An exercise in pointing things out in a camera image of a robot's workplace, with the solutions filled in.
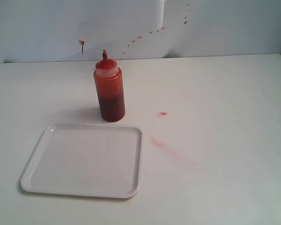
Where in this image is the red ketchup squeeze bottle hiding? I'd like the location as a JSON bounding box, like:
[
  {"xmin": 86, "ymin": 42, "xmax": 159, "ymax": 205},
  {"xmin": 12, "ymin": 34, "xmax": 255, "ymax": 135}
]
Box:
[{"xmin": 93, "ymin": 50, "xmax": 126, "ymax": 122}]

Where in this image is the white rectangular tray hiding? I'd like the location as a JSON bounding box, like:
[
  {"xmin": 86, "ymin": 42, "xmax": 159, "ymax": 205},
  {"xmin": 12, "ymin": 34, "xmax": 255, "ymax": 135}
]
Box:
[{"xmin": 20, "ymin": 124, "xmax": 142, "ymax": 199}]

